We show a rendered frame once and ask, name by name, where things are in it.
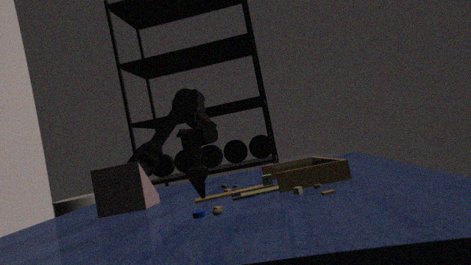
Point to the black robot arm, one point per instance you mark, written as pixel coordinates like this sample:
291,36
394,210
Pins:
203,131

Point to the tan polka-dotted strip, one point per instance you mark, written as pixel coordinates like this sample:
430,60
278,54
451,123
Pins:
261,191

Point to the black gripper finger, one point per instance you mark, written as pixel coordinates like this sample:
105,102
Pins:
199,184

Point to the green labelled cube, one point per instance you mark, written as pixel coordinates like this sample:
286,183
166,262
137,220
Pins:
267,179

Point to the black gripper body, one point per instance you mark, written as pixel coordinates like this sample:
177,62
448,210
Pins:
195,167

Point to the tan striped strip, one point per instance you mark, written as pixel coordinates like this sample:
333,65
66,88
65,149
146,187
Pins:
225,194

